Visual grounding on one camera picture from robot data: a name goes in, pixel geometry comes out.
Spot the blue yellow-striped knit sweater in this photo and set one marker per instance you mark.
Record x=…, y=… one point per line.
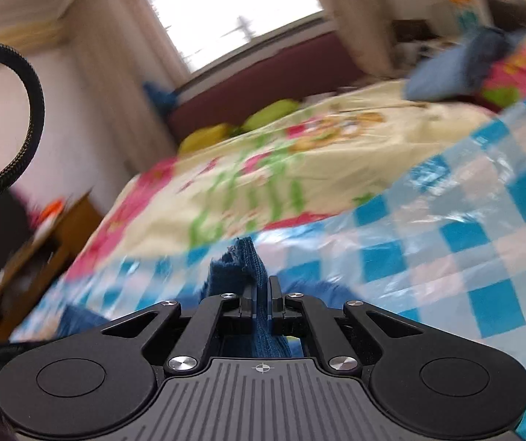
x=239, y=268

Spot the beige curtain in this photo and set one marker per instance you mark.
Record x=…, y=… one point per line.
x=144, y=57

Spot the folded blue grey cloth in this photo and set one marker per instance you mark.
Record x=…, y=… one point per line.
x=462, y=69

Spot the blue checkered plastic sheet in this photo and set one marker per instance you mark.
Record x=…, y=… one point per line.
x=444, y=245

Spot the floral bed quilt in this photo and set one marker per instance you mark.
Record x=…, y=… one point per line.
x=303, y=167

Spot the wooden side table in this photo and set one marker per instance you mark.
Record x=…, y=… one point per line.
x=33, y=257

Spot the dark red window bench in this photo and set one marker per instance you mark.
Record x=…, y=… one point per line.
x=319, y=65

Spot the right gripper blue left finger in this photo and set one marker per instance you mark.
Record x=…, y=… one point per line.
x=218, y=327

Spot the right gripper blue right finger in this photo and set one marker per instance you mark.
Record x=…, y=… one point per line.
x=314, y=326

